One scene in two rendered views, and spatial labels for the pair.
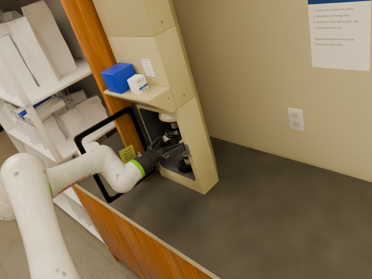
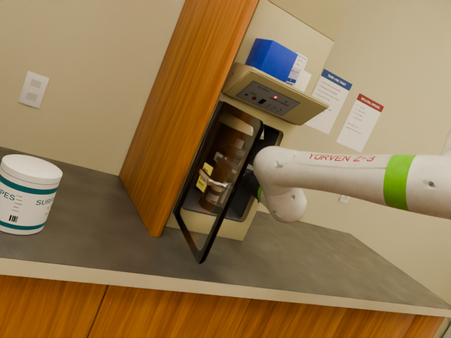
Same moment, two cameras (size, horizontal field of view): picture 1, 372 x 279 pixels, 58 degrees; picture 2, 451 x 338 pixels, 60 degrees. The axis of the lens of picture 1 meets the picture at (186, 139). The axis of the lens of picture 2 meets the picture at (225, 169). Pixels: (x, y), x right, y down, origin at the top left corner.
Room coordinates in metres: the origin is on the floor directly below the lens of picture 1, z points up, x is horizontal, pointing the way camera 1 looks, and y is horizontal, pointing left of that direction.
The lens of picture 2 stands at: (1.29, 1.39, 1.42)
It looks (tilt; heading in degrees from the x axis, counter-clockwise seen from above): 11 degrees down; 274
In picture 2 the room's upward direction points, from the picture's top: 24 degrees clockwise
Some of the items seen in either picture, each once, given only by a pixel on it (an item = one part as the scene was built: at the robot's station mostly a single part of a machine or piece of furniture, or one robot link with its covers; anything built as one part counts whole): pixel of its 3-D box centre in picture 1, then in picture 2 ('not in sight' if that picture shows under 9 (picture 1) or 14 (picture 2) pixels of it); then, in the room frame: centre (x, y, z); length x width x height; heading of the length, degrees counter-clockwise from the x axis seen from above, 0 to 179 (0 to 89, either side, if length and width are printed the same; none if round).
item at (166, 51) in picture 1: (177, 106); (234, 123); (1.43, -0.01, 1.32); 0.32 x 0.25 x 0.77; 36
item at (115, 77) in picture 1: (119, 77); (270, 60); (1.38, 0.19, 1.55); 0.10 x 0.10 x 0.09; 36
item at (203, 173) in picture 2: not in sight; (211, 179); (1.38, 0.41, 1.20); 0.10 x 0.05 x 0.03; 119
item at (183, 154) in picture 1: (181, 148); not in sight; (1.37, 0.03, 1.13); 0.11 x 0.11 x 0.21
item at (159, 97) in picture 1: (138, 100); (277, 98); (1.32, 0.14, 1.46); 0.32 x 0.12 x 0.10; 36
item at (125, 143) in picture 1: (119, 155); (212, 176); (1.39, 0.33, 1.19); 0.30 x 0.01 x 0.40; 119
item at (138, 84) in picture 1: (138, 83); (297, 79); (1.29, 0.11, 1.54); 0.05 x 0.05 x 0.06; 44
